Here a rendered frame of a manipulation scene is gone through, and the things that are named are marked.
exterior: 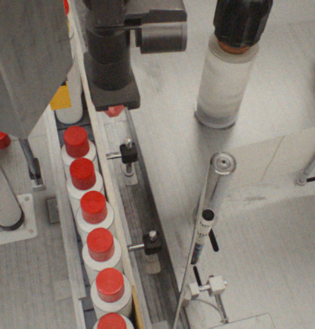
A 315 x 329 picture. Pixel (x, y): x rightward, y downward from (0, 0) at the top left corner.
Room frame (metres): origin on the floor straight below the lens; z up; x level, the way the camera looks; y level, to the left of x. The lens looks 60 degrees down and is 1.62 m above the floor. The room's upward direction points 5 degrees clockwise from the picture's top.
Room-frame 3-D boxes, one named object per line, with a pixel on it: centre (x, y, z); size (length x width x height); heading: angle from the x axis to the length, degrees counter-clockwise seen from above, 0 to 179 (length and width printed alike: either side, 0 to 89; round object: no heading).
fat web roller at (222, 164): (0.33, -0.09, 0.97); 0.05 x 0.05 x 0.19
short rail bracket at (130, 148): (0.43, 0.05, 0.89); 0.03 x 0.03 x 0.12; 19
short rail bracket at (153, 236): (0.26, 0.01, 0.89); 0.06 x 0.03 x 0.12; 109
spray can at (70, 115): (0.52, 0.18, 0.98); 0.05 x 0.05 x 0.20
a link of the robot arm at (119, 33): (0.44, 0.07, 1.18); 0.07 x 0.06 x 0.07; 102
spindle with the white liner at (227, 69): (0.57, -0.11, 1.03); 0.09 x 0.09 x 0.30
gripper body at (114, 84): (0.44, 0.08, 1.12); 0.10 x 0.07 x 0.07; 18
